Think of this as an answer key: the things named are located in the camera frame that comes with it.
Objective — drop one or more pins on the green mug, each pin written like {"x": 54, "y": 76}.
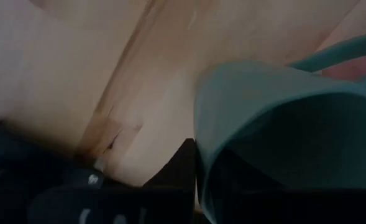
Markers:
{"x": 248, "y": 93}

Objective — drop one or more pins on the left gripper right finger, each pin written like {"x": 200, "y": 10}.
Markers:
{"x": 235, "y": 174}

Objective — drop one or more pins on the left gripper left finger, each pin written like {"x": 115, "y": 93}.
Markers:
{"x": 176, "y": 171}

